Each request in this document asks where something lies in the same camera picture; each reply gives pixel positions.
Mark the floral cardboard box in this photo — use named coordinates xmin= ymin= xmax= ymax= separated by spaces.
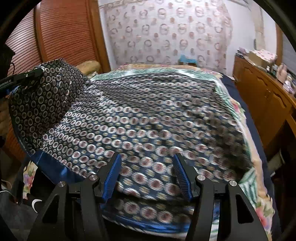
xmin=248 ymin=49 xmax=278 ymax=68

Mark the mustard patterned folded cloth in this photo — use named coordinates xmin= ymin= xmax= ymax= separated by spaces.
xmin=76 ymin=60 xmax=101 ymax=79

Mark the teal object on bed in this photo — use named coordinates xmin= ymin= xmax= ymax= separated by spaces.
xmin=178 ymin=55 xmax=198 ymax=67

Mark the wooden dresser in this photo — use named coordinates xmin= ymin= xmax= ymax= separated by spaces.
xmin=233 ymin=56 xmax=295 ymax=154

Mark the pink bottle on dresser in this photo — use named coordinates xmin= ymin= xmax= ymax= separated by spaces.
xmin=276 ymin=63 xmax=287 ymax=84

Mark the pink ring patterned curtain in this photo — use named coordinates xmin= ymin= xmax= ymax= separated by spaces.
xmin=100 ymin=1 xmax=233 ymax=73

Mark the navy patterned satin shirt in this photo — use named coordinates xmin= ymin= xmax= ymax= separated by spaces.
xmin=9 ymin=58 xmax=253 ymax=235

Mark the floral bed cover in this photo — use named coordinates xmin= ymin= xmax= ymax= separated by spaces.
xmin=23 ymin=63 xmax=276 ymax=241

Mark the navy blue bed sheet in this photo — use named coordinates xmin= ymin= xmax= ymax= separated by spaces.
xmin=221 ymin=74 xmax=281 ymax=240

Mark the wooden louvered wardrobe door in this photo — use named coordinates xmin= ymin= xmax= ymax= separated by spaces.
xmin=4 ymin=0 xmax=112 ymax=163

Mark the palm leaf print sheet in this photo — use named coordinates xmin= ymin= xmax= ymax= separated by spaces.
xmin=90 ymin=68 xmax=258 ymax=205

